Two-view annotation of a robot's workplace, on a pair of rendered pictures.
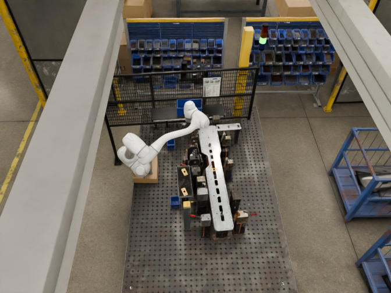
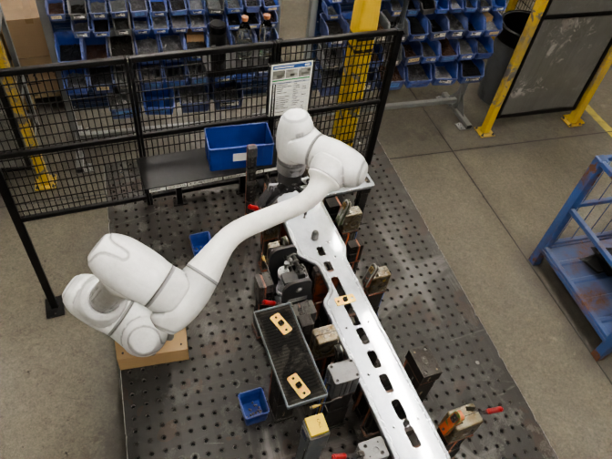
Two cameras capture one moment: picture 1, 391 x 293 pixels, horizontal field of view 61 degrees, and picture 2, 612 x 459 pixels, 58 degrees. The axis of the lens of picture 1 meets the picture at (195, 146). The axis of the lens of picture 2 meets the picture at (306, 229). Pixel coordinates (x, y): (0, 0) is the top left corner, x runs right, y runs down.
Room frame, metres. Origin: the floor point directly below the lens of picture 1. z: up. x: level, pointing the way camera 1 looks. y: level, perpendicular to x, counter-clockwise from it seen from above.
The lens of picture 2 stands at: (1.01, 0.43, 2.81)
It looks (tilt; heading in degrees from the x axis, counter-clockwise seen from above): 48 degrees down; 339
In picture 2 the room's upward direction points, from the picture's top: 9 degrees clockwise
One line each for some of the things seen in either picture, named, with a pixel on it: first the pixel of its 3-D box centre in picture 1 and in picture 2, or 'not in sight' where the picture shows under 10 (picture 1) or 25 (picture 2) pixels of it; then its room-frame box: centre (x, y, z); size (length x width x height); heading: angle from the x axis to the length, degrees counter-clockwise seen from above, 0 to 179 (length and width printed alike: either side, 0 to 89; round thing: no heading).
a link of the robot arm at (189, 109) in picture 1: (190, 109); (298, 137); (2.21, 0.05, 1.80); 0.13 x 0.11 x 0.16; 43
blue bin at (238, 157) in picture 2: (189, 107); (239, 146); (3.01, 0.08, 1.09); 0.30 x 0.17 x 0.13; 91
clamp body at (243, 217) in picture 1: (240, 222); (450, 435); (1.58, -0.45, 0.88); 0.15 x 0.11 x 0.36; 97
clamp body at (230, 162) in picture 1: (228, 171); (372, 295); (2.22, -0.37, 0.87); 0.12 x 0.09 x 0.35; 97
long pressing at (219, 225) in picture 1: (214, 171); (348, 303); (2.12, -0.21, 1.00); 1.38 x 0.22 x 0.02; 7
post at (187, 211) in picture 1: (187, 216); (309, 452); (1.61, 0.07, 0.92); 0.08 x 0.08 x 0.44; 7
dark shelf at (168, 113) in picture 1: (188, 112); (235, 159); (3.01, 0.10, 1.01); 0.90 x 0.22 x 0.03; 97
